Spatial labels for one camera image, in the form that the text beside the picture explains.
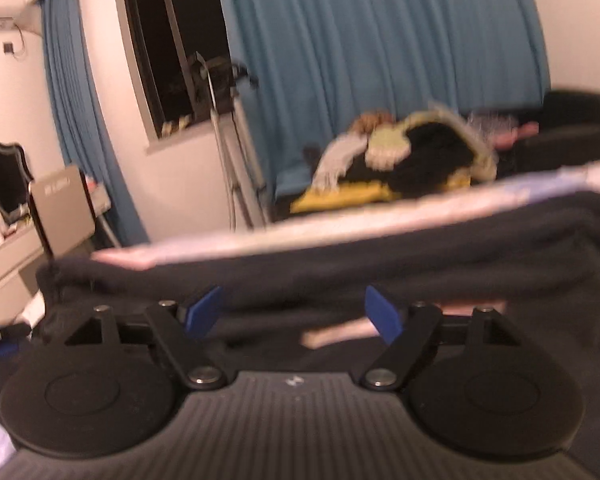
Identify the narrow blue curtain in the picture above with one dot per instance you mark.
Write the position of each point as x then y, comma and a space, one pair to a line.
75, 110

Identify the white dresser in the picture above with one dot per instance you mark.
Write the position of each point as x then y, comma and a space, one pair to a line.
5, 265

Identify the pile of mixed clothes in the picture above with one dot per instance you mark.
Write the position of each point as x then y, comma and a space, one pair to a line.
340, 197

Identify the dark window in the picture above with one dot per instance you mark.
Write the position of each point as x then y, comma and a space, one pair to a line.
180, 20

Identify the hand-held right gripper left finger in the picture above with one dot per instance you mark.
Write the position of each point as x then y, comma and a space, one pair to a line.
202, 312

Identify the black padded garment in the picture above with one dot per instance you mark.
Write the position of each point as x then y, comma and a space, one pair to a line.
380, 250

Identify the beige chair with dark frame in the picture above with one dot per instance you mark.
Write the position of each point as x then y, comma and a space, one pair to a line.
62, 210

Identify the black cloth in pile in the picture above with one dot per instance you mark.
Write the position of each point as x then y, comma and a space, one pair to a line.
430, 160

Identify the garment steamer stand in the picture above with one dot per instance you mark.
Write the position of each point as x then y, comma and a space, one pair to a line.
245, 150

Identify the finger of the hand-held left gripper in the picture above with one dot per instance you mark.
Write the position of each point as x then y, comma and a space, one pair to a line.
0, 352

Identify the clear plastic bag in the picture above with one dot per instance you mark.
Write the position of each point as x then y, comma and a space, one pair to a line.
490, 122

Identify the brown cloth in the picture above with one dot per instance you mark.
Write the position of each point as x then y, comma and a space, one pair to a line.
372, 122

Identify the cream fleece cloth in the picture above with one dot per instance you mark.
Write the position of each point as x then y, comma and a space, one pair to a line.
387, 147

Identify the pink cloth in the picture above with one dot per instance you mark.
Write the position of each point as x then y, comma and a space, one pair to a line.
517, 135

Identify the black sofa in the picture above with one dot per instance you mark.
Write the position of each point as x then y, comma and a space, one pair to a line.
570, 110

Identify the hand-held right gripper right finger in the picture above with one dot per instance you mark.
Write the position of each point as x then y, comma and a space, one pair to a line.
384, 317

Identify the dark framed vanity mirror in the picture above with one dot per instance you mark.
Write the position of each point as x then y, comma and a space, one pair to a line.
5, 175

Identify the white cloth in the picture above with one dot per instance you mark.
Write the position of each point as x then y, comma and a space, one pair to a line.
337, 162

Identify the socks on windowsill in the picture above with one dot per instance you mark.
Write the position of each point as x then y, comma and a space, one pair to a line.
176, 126

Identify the wide blue curtain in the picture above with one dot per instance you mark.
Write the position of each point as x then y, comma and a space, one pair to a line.
380, 35

